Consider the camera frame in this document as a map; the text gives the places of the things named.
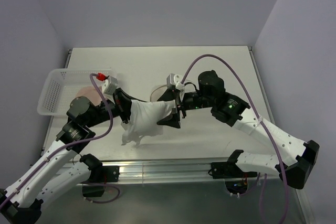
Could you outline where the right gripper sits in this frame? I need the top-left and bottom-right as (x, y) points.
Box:
(157, 87), (214, 128)

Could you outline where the white bra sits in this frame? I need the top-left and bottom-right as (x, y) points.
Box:
(121, 100), (175, 146)

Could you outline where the pink bra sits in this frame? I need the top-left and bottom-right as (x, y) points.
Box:
(76, 86), (102, 105)

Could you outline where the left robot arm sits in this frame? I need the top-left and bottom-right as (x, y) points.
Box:
(1, 88), (133, 223)

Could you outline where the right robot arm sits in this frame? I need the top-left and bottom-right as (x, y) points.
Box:
(157, 70), (320, 189)

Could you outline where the white plastic basket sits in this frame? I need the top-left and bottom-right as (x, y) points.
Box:
(37, 68), (112, 119)

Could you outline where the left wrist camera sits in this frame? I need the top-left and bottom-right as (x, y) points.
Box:
(102, 76), (118, 96)

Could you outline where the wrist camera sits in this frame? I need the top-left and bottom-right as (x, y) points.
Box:
(102, 76), (118, 96)
(166, 73), (185, 91)

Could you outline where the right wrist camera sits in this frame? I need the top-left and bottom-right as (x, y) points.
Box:
(166, 73), (185, 91)

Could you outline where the aluminium frame rail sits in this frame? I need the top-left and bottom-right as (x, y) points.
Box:
(25, 157), (301, 185)

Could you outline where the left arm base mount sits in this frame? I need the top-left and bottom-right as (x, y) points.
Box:
(82, 166), (120, 198)

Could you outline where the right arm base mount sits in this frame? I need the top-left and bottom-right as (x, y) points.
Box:
(208, 162), (260, 196)

